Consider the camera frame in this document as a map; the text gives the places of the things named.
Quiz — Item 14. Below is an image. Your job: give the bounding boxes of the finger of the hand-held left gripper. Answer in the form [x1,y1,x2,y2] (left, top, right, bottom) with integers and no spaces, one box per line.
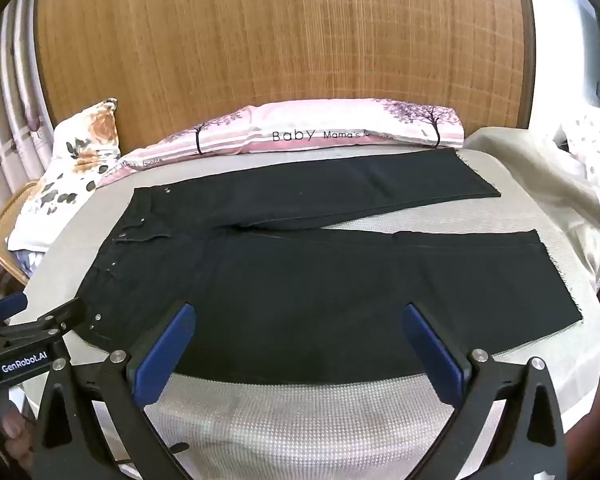
[5,299,84,341]
[0,292,29,328]

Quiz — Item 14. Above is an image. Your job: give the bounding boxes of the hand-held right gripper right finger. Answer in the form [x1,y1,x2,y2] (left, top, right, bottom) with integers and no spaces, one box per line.
[402,302,568,480]

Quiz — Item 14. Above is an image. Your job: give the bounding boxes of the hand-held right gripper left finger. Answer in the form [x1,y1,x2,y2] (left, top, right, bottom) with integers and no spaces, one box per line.
[32,300,198,480]

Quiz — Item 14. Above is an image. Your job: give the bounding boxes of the black pants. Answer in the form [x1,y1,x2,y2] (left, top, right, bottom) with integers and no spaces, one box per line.
[76,147,583,386]

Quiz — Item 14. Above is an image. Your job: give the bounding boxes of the person's left hand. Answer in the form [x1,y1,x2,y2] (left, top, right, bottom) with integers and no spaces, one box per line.
[0,394,36,476]

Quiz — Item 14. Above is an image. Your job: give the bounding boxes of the wicker chair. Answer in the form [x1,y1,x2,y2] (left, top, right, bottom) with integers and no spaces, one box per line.
[0,182,41,286]

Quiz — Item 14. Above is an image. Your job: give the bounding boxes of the grey woven bed mat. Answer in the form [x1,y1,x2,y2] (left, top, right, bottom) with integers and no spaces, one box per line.
[22,142,600,480]

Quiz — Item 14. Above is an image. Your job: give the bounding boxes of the white orange floral pillow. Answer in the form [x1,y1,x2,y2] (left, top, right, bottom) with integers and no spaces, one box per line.
[7,98,122,253]

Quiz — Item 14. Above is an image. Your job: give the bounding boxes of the striped light curtain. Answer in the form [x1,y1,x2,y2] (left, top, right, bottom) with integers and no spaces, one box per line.
[0,10,56,301]

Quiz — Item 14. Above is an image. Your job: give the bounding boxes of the beige blanket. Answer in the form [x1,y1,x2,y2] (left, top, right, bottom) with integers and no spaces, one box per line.
[462,126,600,288]

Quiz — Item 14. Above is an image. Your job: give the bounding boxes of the pink striped tree-print pillow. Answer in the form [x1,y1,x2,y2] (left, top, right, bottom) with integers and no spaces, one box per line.
[96,97,466,188]

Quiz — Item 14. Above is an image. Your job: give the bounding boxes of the white floral cloth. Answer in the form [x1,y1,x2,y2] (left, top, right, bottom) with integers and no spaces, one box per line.
[550,106,600,183]

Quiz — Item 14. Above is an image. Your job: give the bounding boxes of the woven bamboo headboard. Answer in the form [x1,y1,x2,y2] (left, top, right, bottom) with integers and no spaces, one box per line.
[32,0,533,153]

